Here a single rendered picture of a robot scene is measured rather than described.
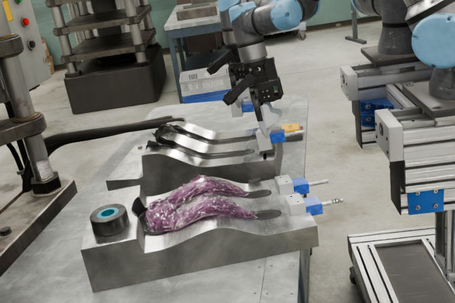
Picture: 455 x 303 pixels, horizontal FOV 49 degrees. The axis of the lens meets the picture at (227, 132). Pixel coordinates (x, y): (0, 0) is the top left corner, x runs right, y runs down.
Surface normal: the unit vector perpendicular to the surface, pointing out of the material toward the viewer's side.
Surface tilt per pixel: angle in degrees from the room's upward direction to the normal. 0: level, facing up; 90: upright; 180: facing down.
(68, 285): 0
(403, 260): 0
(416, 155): 90
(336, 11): 90
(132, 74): 90
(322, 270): 0
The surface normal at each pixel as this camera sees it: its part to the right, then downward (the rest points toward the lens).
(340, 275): -0.14, -0.93
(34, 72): 0.98, -0.07
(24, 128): 0.68, 0.16
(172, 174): -0.16, 0.37
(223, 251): 0.13, 0.33
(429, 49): -0.51, 0.47
